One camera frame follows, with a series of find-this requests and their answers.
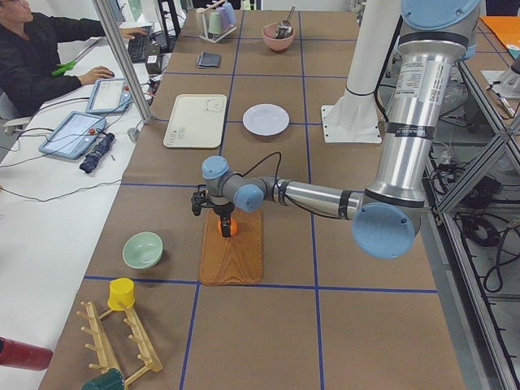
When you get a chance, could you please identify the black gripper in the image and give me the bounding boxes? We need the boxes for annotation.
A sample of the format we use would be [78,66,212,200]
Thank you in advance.
[211,202,234,237]

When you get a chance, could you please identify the orange fruit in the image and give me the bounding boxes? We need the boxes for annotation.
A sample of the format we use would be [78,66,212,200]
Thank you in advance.
[217,219,238,238]

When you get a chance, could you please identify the cream bear tray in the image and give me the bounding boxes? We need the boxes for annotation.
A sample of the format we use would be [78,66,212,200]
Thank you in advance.
[162,94,227,149]

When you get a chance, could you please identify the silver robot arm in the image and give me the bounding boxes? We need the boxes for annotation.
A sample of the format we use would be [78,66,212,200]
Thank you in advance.
[192,1,479,259]

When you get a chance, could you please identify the wooden cutting board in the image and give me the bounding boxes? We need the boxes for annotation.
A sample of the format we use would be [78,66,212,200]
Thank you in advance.
[198,210,263,286]

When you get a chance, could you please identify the green ceramic bowl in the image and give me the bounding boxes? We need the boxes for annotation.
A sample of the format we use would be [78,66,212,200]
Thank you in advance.
[122,232,163,270]

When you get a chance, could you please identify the white round plate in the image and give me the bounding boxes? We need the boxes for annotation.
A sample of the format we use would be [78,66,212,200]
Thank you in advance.
[242,103,289,137]

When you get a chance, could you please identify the yellow cup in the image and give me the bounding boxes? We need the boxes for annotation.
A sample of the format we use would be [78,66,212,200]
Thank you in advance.
[107,278,136,311]

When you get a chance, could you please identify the small metal cup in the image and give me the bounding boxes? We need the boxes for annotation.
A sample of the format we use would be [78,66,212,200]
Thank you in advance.
[127,128,139,142]

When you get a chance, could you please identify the folded dark blue umbrella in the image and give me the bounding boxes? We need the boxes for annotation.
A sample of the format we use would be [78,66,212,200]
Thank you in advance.
[80,132,115,174]

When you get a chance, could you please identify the grey folded cloth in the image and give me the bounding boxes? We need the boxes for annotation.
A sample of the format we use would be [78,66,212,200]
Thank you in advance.
[197,52,221,69]

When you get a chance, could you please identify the upper teach pendant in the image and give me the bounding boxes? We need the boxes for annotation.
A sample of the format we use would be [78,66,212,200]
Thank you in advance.
[85,78,132,115]

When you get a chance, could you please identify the teach pendant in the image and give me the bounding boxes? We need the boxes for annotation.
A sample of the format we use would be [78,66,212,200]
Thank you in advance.
[38,111,106,160]
[85,78,132,115]

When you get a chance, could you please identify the lower teach pendant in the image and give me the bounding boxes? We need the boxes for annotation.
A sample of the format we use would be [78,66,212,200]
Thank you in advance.
[38,111,106,160]

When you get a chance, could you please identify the wooden cup rack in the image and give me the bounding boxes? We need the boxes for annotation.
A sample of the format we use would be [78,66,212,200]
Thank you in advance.
[76,301,163,389]

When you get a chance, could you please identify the black keyboard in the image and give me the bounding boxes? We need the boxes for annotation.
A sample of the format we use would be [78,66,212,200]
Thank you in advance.
[127,25,153,63]

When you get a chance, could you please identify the dark green cup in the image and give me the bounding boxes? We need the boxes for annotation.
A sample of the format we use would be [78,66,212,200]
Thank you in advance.
[81,368,125,390]

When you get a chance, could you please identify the pink bowl with ice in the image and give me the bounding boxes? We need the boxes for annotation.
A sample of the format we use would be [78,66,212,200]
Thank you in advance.
[262,23,295,52]

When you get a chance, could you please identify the metal scoop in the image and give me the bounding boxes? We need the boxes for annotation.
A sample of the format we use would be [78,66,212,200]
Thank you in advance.
[275,6,296,39]

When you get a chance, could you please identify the green pastel cup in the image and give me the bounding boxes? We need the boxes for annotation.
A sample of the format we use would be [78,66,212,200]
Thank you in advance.
[208,11,222,36]

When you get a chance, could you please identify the purple pastel cup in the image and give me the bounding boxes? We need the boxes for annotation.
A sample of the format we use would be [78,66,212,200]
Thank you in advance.
[216,3,233,31]

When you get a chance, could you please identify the blue pastel cup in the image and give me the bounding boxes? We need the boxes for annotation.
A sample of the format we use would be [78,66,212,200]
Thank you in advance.
[222,2,236,25]

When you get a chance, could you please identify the red bottle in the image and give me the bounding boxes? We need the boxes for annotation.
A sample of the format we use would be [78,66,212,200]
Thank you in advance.
[1,337,54,371]

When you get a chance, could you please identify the seated person in black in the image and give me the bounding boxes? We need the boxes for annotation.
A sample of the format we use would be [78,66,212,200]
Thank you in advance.
[0,0,150,119]

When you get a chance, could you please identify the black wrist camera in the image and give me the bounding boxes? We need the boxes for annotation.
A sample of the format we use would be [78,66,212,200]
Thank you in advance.
[190,184,210,216]

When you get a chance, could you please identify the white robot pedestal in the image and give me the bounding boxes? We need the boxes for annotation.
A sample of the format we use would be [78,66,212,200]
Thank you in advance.
[322,0,401,144]

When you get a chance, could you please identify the white wire cup rack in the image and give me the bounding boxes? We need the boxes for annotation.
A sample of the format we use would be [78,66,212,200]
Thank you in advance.
[196,0,236,43]

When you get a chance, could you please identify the aluminium frame post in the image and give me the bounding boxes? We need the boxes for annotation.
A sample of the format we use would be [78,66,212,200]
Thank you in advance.
[92,0,154,124]

